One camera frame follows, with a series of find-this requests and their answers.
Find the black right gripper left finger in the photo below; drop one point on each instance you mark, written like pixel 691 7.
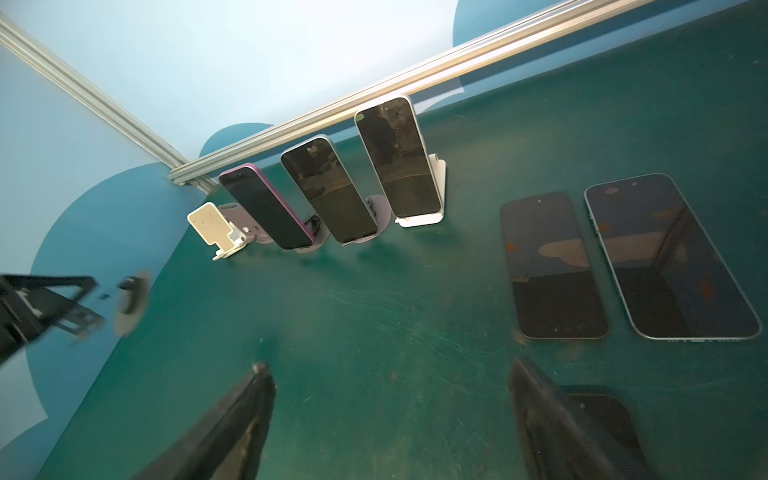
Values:
pixel 228 441

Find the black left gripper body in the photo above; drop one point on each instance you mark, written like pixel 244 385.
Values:
pixel 31 305

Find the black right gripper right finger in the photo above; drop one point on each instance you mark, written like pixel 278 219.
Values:
pixel 533 394

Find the white phone stand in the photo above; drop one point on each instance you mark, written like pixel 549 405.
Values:
pixel 215 229

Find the purple phone stand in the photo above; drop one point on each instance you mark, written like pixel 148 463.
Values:
pixel 237 215

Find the white-framed phone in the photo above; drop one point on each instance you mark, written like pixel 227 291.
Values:
pixel 388 131

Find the black round phone stand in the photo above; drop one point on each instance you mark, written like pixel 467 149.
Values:
pixel 319 231

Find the grey round stand middle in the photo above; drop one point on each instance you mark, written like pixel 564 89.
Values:
pixel 382 214

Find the white stand back right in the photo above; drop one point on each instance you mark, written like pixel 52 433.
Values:
pixel 420 187

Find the aluminium left frame post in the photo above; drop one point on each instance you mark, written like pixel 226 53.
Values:
pixel 47 64

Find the aluminium back frame rail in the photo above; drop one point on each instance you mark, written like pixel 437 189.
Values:
pixel 555 22

